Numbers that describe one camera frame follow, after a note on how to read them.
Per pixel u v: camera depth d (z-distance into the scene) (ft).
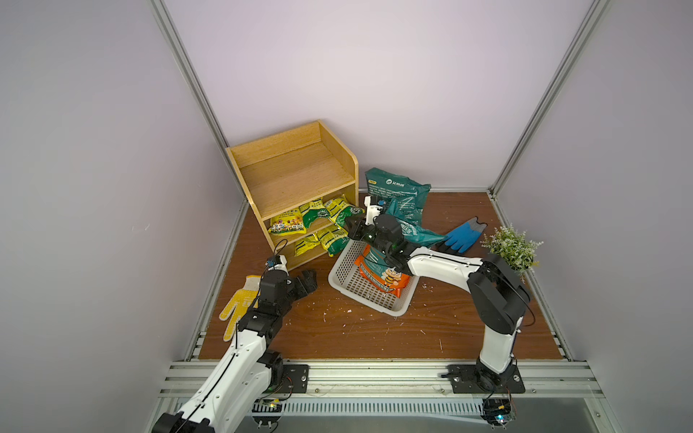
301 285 2.42
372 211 2.54
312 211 2.86
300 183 2.61
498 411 2.25
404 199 2.79
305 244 3.18
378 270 2.75
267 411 2.35
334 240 3.24
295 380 2.39
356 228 2.48
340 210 2.84
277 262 2.40
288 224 2.80
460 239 3.31
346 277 3.02
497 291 1.60
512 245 2.62
